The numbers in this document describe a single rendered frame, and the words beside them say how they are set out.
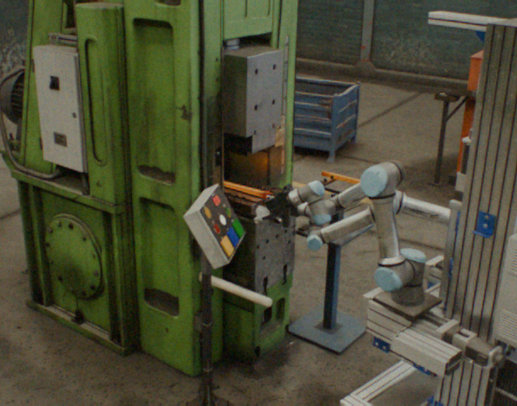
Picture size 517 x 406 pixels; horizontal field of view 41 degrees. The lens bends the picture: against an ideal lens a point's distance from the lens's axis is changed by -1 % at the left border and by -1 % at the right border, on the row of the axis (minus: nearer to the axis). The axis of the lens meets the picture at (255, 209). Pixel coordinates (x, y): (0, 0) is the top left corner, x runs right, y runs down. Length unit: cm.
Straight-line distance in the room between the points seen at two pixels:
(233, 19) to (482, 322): 183
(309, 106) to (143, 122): 396
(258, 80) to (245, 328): 140
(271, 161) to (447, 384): 153
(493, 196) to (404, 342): 72
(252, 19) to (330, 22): 823
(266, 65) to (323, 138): 397
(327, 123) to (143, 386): 418
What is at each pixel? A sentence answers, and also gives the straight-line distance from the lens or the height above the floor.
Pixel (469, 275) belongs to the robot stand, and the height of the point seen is 97.
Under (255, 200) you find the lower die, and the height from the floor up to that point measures 99.
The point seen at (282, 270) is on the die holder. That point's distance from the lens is 396.
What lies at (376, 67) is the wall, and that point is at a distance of 1154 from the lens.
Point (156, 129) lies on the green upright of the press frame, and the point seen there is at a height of 137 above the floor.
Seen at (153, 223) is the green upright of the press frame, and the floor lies 84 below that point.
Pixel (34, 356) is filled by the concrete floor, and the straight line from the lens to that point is 432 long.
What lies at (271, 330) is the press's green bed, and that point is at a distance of 411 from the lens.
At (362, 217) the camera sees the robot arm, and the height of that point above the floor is 104.
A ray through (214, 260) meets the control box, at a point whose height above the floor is 97.
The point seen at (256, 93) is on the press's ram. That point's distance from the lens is 348.
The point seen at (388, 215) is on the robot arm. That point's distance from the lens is 290.
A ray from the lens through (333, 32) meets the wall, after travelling 1179.
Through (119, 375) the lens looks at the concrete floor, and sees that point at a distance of 406.
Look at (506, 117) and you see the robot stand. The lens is 286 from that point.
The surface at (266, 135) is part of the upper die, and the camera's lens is 361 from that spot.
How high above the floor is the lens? 237
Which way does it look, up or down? 23 degrees down
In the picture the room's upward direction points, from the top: 1 degrees clockwise
